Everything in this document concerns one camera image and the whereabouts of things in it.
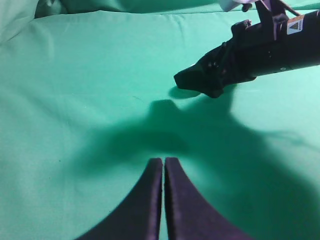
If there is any black other robot arm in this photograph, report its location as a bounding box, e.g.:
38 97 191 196
81 10 320 240

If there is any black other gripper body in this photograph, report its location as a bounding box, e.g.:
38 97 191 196
199 19 290 88

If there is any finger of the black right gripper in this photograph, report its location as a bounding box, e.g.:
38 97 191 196
174 63 224 98

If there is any green backdrop cloth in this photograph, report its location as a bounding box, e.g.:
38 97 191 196
0 0 320 240

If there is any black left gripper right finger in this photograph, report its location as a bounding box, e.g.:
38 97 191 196
164 157 252 240

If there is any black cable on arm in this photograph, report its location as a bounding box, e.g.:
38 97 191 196
257 0 301 18

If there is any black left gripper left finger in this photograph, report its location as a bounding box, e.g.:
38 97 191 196
77 158 163 240

